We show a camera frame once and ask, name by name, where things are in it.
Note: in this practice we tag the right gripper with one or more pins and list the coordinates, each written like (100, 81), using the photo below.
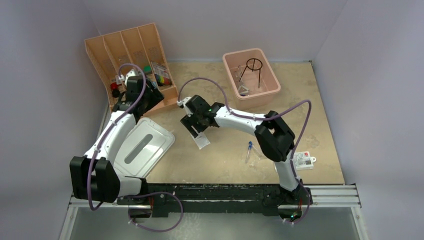
(189, 121)

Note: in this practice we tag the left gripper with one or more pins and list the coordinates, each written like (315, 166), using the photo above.
(156, 97)

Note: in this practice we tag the small white packet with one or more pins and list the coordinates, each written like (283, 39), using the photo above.
(201, 140)

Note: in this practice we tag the metal crucible tongs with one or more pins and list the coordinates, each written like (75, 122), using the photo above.
(238, 76)

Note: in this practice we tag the white clay triangle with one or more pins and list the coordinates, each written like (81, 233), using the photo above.
(243, 90)

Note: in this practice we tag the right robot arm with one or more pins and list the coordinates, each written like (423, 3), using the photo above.
(275, 138)

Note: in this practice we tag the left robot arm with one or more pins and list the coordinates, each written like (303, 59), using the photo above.
(93, 176)

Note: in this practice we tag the colourful markers set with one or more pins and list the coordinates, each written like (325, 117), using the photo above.
(163, 80)

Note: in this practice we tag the red black bottle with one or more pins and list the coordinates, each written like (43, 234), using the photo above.
(115, 91)

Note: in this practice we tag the peach file organizer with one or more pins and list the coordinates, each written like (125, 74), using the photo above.
(141, 46)

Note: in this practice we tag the white plastic lid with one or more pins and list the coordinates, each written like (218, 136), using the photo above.
(143, 147)

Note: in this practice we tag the blue capped test tube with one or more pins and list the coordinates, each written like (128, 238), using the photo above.
(250, 145)

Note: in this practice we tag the pink plastic bin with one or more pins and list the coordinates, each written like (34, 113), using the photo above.
(270, 86)

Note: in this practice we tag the black metal tripod stand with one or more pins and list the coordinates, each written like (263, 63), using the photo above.
(254, 65)

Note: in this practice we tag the white labelled package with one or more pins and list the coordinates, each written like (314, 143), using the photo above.
(303, 160)

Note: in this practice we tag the black mounting base rail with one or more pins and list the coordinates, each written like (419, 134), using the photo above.
(267, 199)

